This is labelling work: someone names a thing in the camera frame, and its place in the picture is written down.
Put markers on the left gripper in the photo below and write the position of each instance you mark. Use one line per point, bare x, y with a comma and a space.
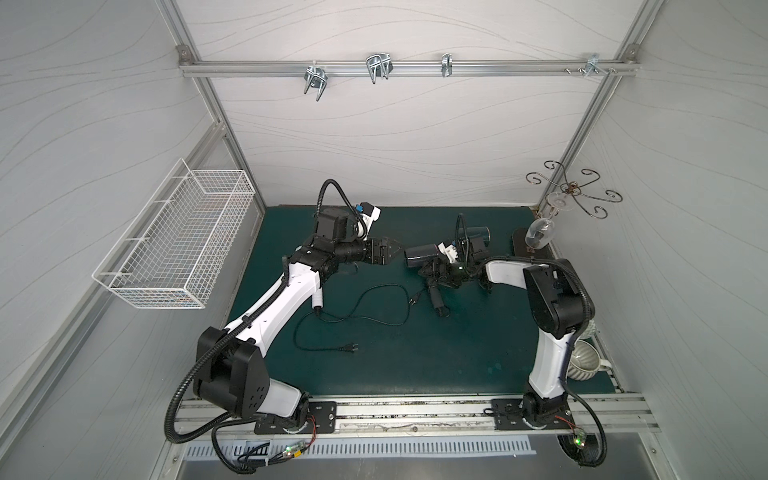
372, 250

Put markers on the green table mat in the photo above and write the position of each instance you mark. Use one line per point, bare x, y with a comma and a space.
486, 345

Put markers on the white slotted cable duct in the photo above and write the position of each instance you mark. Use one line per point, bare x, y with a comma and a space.
375, 448

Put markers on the white wire basket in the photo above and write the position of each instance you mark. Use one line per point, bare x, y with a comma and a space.
170, 255

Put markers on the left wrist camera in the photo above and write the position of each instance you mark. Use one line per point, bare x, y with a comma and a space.
366, 215

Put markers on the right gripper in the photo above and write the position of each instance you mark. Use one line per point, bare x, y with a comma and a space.
438, 255

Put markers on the black ornate jewelry stand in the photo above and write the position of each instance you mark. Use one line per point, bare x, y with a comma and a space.
566, 195

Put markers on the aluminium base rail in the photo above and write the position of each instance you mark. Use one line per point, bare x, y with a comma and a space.
456, 415

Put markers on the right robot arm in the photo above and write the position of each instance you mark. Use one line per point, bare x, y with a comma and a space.
561, 308

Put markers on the white hair dryer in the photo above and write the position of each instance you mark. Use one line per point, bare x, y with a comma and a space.
317, 301

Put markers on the grey hair dryer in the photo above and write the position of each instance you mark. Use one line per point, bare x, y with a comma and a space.
422, 258

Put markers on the metal hook clamp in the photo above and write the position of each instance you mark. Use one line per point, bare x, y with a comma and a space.
315, 78
379, 65
592, 67
446, 65

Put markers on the aluminium top rail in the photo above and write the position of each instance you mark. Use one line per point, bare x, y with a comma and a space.
401, 68

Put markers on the green hair dryer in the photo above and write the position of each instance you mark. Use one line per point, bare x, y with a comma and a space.
477, 253

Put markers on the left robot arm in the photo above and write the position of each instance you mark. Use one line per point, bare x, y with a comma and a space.
230, 370

